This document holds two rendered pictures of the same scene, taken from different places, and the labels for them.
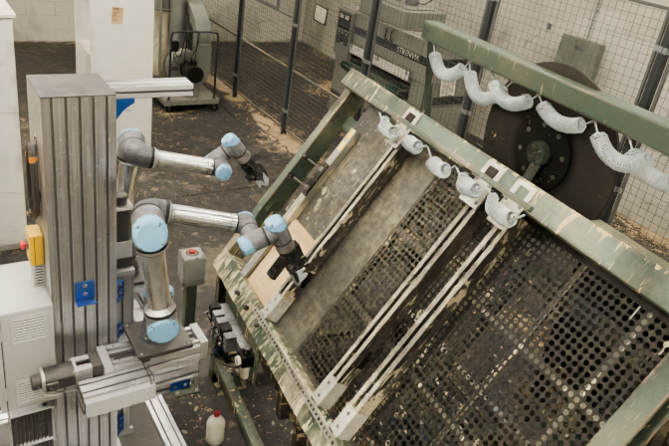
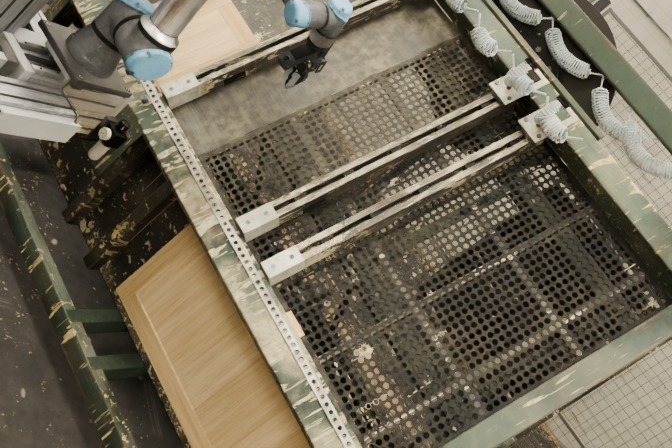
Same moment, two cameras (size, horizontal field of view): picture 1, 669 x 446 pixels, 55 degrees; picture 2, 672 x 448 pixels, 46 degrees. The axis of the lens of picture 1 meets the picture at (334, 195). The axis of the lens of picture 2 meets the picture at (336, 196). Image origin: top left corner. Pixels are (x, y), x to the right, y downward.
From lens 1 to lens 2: 1.50 m
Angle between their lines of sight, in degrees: 35
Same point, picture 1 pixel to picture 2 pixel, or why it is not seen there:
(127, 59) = not seen: outside the picture
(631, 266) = (655, 228)
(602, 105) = (623, 66)
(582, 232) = (616, 179)
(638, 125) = (650, 103)
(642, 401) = (630, 344)
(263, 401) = not seen: hidden behind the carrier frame
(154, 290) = (187, 8)
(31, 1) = not seen: outside the picture
